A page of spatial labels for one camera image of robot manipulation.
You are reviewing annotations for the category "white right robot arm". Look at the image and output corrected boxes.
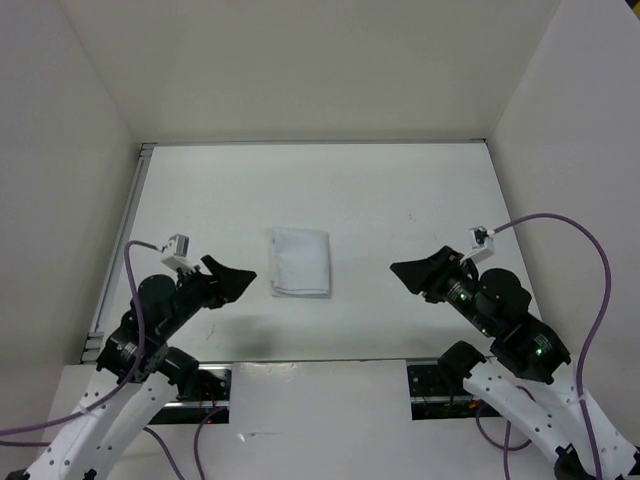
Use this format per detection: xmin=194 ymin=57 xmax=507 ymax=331
xmin=390 ymin=246 xmax=639 ymax=479

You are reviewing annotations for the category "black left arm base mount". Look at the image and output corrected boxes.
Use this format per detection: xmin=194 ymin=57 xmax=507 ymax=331
xmin=150 ymin=364 xmax=232 ymax=426

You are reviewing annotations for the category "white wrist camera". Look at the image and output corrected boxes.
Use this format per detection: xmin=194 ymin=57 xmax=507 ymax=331
xmin=161 ymin=234 xmax=194 ymax=273
xmin=462 ymin=226 xmax=495 ymax=264

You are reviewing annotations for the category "white skirt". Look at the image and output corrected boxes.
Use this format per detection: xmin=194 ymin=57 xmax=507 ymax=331
xmin=269 ymin=227 xmax=332 ymax=299

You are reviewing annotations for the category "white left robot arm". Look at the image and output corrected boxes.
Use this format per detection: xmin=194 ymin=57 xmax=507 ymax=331
xmin=7 ymin=255 xmax=257 ymax=479

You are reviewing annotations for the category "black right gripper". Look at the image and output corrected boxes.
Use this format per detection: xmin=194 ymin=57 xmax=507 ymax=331
xmin=388 ymin=242 xmax=496 ymax=334

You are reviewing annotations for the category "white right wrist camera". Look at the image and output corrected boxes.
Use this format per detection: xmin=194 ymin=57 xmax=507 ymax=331
xmin=462 ymin=226 xmax=495 ymax=264

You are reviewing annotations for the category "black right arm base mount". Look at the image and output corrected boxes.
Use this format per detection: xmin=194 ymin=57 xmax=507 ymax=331
xmin=406 ymin=363 xmax=498 ymax=421

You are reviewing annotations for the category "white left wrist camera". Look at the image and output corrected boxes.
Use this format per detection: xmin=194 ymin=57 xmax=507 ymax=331
xmin=161 ymin=234 xmax=194 ymax=273

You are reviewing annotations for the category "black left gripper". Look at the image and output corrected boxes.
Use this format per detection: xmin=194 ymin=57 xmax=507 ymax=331
xmin=161 ymin=253 xmax=257 ymax=337

